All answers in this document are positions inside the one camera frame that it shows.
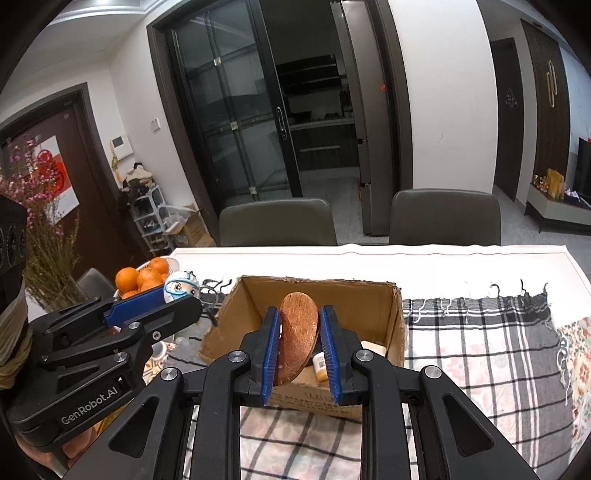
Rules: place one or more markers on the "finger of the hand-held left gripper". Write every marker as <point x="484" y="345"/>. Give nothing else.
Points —
<point x="134" y="307"/>
<point x="175" y="314"/>

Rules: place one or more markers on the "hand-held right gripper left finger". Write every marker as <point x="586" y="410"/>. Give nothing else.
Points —
<point x="272" y="355"/>

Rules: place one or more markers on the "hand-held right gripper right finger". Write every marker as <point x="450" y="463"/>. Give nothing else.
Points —
<point x="330" y="355"/>

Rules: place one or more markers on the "small white blue figurine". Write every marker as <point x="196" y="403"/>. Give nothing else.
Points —
<point x="180" y="286"/>

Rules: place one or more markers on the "brown oval wooden piece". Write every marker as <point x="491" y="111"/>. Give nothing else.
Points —
<point x="300" y="337"/>

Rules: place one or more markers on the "brown cardboard box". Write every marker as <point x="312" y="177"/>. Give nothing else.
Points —
<point x="351" y="300"/>

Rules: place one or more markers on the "person's left hand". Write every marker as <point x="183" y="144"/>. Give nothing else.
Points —
<point x="74" y="454"/>

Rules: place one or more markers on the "small white yellow item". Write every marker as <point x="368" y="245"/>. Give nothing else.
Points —
<point x="318" y="364"/>

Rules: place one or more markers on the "pile of oranges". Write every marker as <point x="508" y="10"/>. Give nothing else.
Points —
<point x="127" y="279"/>

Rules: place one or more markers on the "grey dining chair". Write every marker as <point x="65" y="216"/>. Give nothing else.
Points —
<point x="445" y="217"/>
<point x="94" y="281"/>
<point x="277" y="224"/>

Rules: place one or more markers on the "clear plastic fruit basket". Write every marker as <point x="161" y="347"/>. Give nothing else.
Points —
<point x="174" y="264"/>

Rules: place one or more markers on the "cardboard box on floor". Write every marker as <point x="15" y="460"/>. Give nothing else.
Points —
<point x="194" y="230"/>

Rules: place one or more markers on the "white storage rack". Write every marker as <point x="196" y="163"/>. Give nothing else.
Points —
<point x="150" y="221"/>

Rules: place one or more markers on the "dried pink flower bunch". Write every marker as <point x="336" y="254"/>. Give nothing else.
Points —
<point x="44" y="258"/>

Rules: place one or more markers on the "dark entrance door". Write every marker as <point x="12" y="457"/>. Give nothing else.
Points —
<point x="87" y="194"/>

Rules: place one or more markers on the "dark bag on rack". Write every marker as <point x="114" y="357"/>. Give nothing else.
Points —
<point x="136" y="180"/>

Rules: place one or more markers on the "red paper door decoration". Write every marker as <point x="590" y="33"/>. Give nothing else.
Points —
<point x="57" y="175"/>

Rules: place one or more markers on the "grey plaid cloth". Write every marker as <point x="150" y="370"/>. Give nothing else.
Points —
<point x="485" y="360"/>

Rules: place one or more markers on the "glass sliding door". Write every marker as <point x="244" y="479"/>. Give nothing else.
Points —
<point x="221" y="115"/>

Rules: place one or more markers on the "grey refrigerator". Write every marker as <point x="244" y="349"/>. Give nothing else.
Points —
<point x="369" y="115"/>

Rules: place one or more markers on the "floral patterned cloth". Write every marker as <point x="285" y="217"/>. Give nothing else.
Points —
<point x="577" y="369"/>

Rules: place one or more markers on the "low television cabinet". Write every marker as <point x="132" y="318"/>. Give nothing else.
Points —
<point x="554" y="212"/>

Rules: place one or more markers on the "yellow gift box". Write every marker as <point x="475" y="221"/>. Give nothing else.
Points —
<point x="555" y="183"/>

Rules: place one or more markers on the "dark wooden door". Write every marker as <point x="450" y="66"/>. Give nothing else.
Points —
<point x="508" y="120"/>

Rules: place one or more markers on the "black television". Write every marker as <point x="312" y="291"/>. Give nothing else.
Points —
<point x="585" y="170"/>

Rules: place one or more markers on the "white wall intercom panel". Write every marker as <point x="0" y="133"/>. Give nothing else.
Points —
<point x="121" y="146"/>

